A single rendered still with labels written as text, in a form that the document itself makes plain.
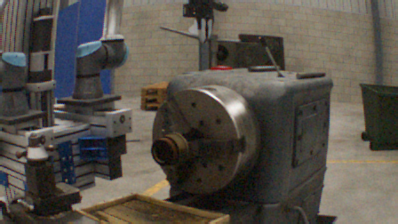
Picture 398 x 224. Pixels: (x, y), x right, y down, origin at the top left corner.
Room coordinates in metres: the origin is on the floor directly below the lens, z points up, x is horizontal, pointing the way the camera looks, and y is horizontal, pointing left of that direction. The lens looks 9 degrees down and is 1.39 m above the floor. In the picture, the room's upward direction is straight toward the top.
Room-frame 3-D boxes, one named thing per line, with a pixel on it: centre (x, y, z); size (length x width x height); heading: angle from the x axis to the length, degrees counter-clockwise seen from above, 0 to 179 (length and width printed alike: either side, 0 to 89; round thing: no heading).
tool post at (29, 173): (1.00, 0.40, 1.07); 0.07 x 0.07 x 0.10; 55
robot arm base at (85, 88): (1.88, 0.46, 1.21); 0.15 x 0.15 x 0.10
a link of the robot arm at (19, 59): (1.44, 0.70, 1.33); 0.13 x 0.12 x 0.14; 83
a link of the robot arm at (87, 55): (1.89, 0.45, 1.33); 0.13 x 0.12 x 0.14; 141
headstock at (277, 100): (1.79, -0.23, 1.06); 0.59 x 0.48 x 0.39; 145
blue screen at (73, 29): (8.04, 2.22, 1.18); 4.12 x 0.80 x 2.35; 32
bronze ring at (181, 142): (1.33, 0.07, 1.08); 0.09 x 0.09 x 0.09; 55
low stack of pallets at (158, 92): (9.77, 0.54, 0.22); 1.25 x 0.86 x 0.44; 163
